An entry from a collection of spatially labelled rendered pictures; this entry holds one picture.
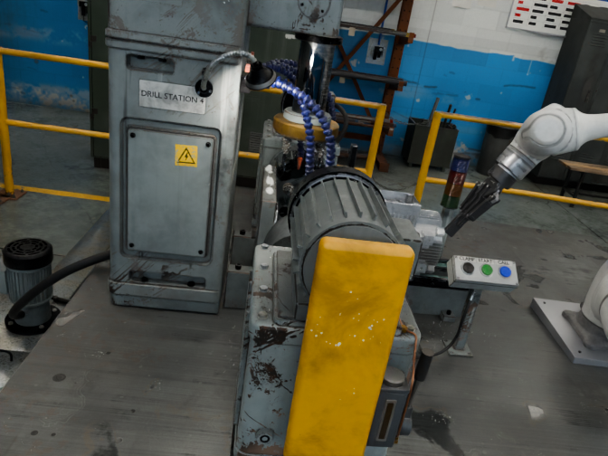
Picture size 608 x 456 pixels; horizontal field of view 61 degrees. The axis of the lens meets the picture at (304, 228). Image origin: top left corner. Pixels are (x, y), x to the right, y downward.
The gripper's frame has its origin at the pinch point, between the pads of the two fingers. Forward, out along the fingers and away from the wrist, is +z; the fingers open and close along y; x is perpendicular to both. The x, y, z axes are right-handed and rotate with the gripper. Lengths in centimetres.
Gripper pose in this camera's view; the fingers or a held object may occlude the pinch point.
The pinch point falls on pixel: (455, 224)
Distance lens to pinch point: 156.1
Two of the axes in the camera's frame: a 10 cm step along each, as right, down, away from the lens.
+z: -6.2, 7.3, 2.9
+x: 7.9, 5.4, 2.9
